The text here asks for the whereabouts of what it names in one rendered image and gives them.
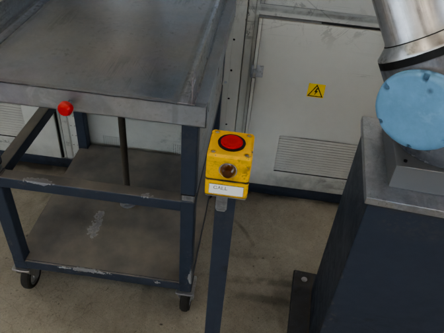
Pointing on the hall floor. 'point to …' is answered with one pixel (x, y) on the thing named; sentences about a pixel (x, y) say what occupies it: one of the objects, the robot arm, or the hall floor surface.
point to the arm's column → (378, 268)
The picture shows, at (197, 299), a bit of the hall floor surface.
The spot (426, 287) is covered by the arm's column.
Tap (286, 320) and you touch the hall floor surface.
